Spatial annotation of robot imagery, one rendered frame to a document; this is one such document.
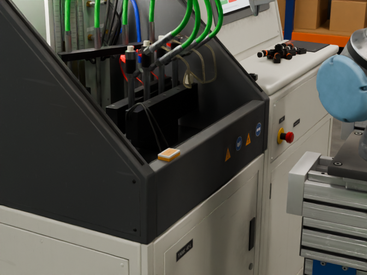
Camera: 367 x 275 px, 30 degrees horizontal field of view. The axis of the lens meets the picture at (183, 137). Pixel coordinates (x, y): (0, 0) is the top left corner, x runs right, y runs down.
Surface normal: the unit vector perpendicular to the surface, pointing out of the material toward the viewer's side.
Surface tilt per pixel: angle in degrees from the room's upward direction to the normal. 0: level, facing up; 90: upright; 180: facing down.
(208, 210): 90
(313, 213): 90
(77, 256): 90
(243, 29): 76
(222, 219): 90
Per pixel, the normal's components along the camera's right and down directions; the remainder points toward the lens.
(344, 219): -0.42, 0.30
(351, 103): -0.81, 0.30
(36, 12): 0.88, 0.16
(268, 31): 0.86, -0.07
